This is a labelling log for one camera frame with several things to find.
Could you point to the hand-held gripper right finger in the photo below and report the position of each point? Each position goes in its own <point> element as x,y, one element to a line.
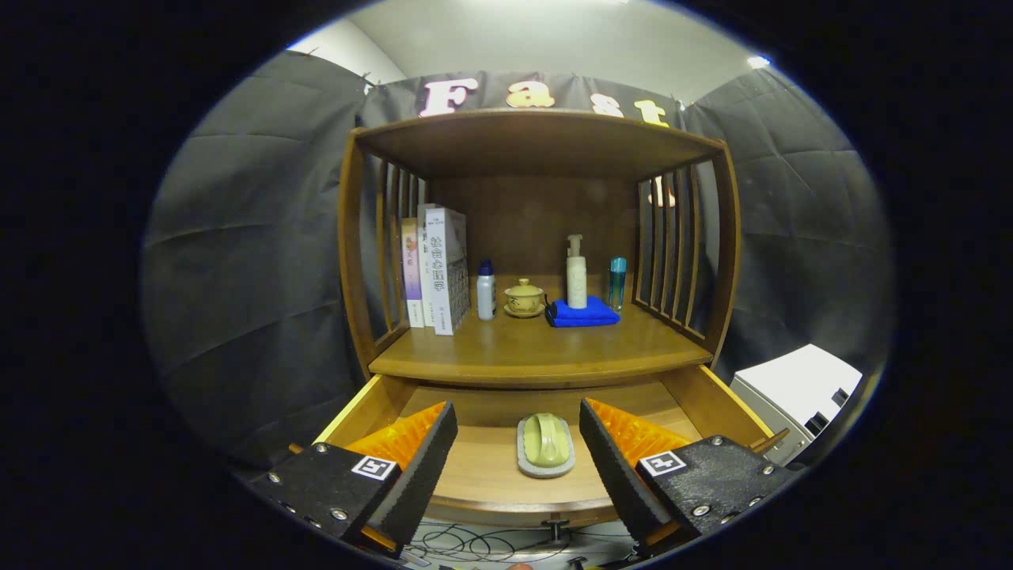
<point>613,467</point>

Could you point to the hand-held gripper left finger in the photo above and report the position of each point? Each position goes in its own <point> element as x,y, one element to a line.
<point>423,463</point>

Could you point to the green scrubbing brush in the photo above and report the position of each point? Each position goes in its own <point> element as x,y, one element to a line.
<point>546,439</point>

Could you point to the wooden countertop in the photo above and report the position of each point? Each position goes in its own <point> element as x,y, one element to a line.
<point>538,348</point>

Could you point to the brown wooden cabinet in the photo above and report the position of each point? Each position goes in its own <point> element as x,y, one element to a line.
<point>538,142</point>

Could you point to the folded blue cloth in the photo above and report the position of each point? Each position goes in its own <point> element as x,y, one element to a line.
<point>582,317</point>

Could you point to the white bottle with blue cap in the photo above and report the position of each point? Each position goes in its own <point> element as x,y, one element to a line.
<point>487,297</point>

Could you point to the slim blue bottle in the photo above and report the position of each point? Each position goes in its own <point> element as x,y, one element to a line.
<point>617,283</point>

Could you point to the white pump bottle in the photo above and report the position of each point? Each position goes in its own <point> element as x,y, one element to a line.
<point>577,281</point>

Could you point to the beige lidded teacup with saucer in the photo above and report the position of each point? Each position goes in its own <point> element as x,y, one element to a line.
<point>523,298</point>

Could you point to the purple book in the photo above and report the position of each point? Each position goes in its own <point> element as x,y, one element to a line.
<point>411,269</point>

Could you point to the thick white patterned book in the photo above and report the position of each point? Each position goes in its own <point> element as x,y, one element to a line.
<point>443,269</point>

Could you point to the white appliance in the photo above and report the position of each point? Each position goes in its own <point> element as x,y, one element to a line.
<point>791,384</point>

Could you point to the black backdrop cloth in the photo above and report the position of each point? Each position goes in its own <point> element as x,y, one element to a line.
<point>253,261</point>

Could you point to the small ceiling spotlight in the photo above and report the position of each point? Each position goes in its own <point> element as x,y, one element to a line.
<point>757,62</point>

